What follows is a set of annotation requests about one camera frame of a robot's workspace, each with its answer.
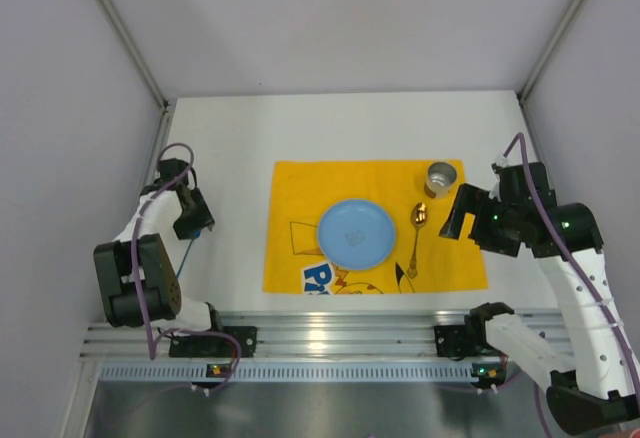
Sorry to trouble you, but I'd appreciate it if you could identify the blue fork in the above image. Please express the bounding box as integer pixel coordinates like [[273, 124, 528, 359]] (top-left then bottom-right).
[[175, 231, 201, 280]]

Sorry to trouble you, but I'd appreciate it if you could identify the metal cup brown base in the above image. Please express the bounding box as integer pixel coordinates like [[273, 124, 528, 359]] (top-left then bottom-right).
[[424, 161, 458, 199]]

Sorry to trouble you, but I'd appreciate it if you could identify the gold spoon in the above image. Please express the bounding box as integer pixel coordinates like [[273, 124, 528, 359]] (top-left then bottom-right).
[[406, 202, 428, 279]]

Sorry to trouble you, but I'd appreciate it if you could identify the yellow Pikachu cloth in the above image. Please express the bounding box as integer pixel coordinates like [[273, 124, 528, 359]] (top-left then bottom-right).
[[263, 160, 487, 295]]

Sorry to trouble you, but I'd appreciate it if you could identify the light blue plate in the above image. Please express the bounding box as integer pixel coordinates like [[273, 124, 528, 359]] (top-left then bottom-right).
[[316, 199, 396, 271]]

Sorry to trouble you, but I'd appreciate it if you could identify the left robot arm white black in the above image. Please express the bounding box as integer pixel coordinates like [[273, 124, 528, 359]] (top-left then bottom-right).
[[93, 158, 222, 332]]

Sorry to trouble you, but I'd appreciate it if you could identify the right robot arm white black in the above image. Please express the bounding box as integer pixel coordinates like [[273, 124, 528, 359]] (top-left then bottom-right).
[[439, 162, 639, 436]]

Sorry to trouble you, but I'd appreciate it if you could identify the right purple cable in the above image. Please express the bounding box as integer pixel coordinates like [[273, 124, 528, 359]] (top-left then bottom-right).
[[499, 131, 640, 438]]

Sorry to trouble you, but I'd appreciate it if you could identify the purple cable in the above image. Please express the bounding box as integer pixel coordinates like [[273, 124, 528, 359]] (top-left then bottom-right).
[[130, 142, 244, 399], [499, 131, 640, 438]]

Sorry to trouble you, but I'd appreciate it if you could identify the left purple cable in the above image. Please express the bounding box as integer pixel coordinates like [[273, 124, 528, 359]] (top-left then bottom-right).
[[130, 142, 244, 399]]

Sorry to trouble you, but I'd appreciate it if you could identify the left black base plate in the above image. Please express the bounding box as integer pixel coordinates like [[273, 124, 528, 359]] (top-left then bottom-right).
[[168, 326, 257, 358]]

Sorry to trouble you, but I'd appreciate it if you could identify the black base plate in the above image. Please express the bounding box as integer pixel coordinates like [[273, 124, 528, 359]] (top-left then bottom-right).
[[433, 325, 480, 361], [168, 326, 257, 358]]

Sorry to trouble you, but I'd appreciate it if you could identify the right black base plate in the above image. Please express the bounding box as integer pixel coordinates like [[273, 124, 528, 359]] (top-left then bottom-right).
[[433, 325, 480, 361]]

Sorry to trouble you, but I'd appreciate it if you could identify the slotted cable duct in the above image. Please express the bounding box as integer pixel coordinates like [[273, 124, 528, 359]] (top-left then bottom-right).
[[99, 362, 506, 384]]

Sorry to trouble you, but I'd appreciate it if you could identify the left frame post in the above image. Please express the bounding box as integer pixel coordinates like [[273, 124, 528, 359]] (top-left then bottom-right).
[[69, 0, 169, 109]]

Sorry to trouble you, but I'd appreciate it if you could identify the frame post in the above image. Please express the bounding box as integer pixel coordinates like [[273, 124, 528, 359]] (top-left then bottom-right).
[[69, 0, 169, 109], [517, 0, 614, 99]]

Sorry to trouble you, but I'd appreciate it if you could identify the right frame post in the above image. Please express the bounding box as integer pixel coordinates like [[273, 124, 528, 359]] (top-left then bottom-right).
[[517, 0, 614, 99]]

